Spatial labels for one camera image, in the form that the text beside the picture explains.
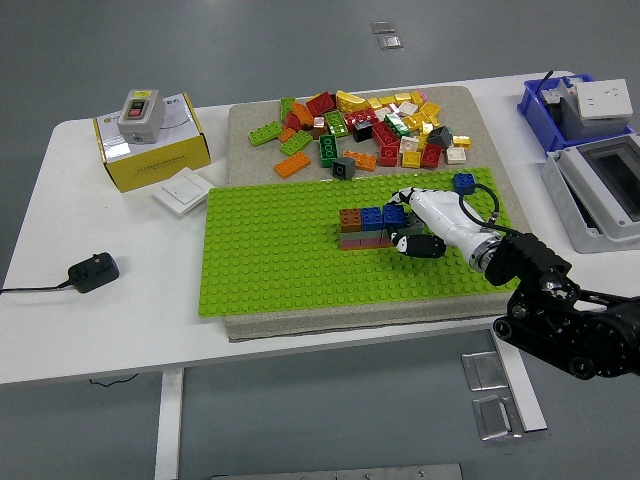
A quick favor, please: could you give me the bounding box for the glossy red brick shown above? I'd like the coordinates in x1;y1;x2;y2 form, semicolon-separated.
342;109;379;132

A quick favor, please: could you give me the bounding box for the orange two-by-four brick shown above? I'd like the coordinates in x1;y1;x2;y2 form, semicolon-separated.
342;150;378;174
273;152;313;180

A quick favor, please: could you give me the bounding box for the thin black wire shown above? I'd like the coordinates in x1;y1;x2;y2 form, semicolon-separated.
89;374;139;388

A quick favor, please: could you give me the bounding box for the small white grey device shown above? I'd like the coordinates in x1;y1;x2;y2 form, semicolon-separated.
542;78;577;107

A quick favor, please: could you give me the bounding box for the brown two-by-two brick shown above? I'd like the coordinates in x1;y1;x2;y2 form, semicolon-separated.
338;208;362;235

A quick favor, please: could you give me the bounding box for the grey-green flat brick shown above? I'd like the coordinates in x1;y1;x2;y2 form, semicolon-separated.
339;229;386;243

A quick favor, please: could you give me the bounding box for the long grey metal plate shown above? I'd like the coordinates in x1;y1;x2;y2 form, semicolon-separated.
209;463;464;480

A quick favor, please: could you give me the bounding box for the light green two-by-four brick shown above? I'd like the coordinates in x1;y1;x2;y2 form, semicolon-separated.
248;121;284;148
278;131;314;158

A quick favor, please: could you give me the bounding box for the black power adapter plug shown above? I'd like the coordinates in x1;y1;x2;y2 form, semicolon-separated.
67;252;120;295

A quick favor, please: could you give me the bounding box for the dark green brick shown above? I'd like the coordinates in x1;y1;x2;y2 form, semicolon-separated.
383;113;411;138
318;134;339;169

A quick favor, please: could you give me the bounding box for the black adapter cord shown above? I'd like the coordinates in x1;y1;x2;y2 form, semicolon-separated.
0;280;74;296

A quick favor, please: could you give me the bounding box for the yellow white cardboard box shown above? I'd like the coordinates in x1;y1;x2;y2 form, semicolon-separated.
92;92;212;195

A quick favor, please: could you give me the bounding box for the white socket panel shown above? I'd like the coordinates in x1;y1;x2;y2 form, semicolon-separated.
574;78;635;122

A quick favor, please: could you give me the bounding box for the grey-brown foam mat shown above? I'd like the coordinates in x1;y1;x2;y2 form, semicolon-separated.
222;85;555;345

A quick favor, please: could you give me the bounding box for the red two-by-four brick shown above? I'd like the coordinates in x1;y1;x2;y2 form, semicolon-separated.
371;121;401;149

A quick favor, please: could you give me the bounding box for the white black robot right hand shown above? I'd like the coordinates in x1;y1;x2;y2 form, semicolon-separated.
385;186;494;261

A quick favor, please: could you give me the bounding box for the white table leg with foot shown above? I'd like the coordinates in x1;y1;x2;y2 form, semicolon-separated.
490;332;549;434

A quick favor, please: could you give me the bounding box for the grey push-button switch box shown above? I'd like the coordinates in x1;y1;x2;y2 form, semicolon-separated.
116;88;166;146

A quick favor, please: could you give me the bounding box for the metal floor outlet cover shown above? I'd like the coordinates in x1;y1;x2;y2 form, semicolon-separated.
471;394;524;442
460;351;509;392

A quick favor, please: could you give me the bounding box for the yellow curved brick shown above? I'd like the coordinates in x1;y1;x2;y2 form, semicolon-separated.
335;90;368;115

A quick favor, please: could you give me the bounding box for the dark grey slope brick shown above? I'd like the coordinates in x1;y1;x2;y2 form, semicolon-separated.
426;126;454;150

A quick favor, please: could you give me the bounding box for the white wall switch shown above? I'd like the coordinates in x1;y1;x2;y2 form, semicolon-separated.
152;167;215;217

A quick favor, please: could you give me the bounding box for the blue plastic bin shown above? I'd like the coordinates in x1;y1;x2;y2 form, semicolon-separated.
517;73;639;154

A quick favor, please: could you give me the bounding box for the green studded baseplate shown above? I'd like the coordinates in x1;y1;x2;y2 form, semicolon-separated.
196;167;536;321

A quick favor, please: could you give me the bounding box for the dark grey metal box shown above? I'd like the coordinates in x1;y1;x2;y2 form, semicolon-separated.
553;97;635;142

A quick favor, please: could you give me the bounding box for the grey electrical enclosure box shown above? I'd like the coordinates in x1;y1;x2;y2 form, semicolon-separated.
540;133;640;255

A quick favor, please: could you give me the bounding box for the dark grey two-by-two brick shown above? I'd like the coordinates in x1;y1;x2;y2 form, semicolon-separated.
330;157;357;181

